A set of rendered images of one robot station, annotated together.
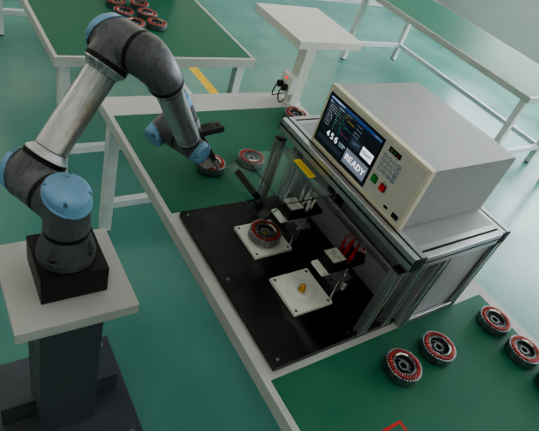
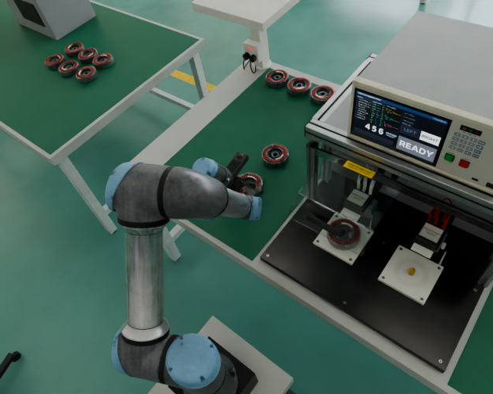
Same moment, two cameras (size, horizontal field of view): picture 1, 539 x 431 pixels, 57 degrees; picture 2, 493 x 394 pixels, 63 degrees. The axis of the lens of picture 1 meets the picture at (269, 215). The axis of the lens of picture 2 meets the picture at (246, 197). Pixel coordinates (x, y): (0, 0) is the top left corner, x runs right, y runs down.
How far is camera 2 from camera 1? 65 cm
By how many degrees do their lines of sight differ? 13
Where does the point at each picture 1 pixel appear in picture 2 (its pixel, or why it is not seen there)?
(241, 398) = not seen: hidden behind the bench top
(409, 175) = not seen: outside the picture
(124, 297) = (276, 379)
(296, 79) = (260, 44)
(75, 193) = (201, 358)
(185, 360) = (309, 331)
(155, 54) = (192, 193)
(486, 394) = not seen: outside the picture
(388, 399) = not seen: outside the picture
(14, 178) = (135, 370)
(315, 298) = (427, 273)
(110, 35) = (136, 198)
